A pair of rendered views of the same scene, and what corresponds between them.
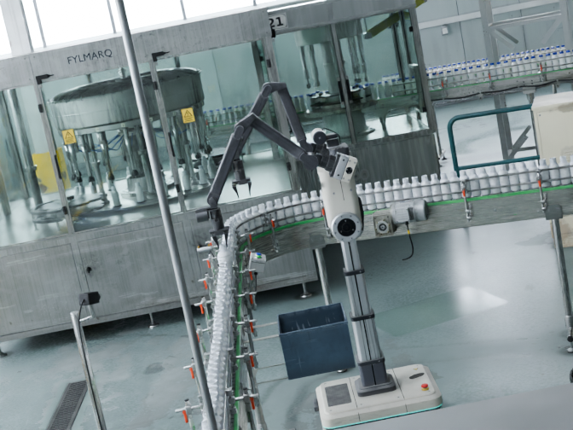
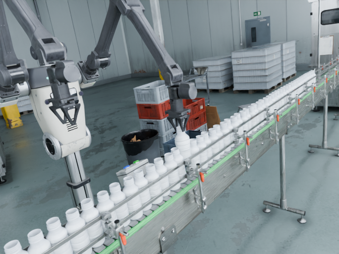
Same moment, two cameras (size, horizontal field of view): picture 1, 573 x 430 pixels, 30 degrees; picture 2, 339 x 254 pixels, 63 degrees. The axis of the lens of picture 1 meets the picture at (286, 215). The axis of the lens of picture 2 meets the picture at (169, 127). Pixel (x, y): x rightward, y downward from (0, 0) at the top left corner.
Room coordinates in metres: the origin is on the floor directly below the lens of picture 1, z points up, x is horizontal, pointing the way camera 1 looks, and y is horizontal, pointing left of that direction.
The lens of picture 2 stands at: (6.19, 1.12, 1.62)
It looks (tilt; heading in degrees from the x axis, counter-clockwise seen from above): 17 degrees down; 223
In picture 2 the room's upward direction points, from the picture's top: 8 degrees counter-clockwise
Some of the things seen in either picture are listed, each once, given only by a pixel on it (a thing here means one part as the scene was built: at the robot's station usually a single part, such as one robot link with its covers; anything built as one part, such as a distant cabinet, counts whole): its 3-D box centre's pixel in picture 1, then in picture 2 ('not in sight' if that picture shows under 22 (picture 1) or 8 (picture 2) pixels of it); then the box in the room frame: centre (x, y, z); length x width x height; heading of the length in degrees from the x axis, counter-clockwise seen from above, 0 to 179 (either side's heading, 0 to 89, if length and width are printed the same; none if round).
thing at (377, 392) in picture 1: (374, 392); not in sight; (5.50, -0.28, 0.24); 0.68 x 0.53 x 0.41; 90
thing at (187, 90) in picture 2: (206, 209); (181, 84); (5.28, 0.39, 1.44); 0.12 x 0.09 x 0.12; 89
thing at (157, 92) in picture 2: not in sight; (158, 90); (3.38, -1.59, 1.00); 0.61 x 0.41 x 0.22; 7
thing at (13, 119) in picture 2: not in sight; (9, 107); (3.51, -7.24, 0.55); 0.40 x 0.40 x 1.10; 0
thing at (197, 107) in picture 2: not in sight; (185, 108); (2.67, -1.69, 0.55); 0.61 x 0.41 x 0.22; 3
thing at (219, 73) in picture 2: not in sight; (217, 73); (-1.58, -3.62, 0.50); 1.23 x 1.05 x 1.00; 178
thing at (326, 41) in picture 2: not in sight; (325, 45); (0.65, -0.05, 1.22); 0.23 x 0.03 x 0.32; 90
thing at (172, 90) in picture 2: (214, 213); (176, 92); (5.29, 0.35, 1.41); 0.07 x 0.06 x 0.07; 89
